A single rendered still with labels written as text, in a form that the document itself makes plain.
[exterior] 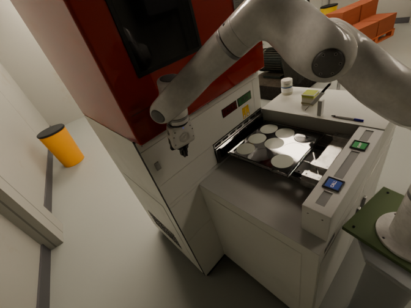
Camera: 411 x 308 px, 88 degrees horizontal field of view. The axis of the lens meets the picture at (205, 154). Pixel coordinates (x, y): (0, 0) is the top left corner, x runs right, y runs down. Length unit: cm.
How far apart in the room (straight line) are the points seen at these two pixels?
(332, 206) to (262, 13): 61
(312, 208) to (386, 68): 45
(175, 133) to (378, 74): 58
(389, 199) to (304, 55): 74
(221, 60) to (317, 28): 22
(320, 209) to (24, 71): 593
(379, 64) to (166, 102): 50
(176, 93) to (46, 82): 556
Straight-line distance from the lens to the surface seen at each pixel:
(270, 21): 53
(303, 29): 50
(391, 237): 95
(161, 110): 64
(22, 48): 607
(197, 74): 61
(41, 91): 613
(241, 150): 117
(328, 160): 112
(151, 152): 91
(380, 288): 116
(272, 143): 119
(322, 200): 84
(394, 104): 60
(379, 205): 104
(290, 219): 95
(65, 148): 387
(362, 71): 60
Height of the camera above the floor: 159
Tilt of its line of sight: 35 degrees down
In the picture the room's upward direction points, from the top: 17 degrees counter-clockwise
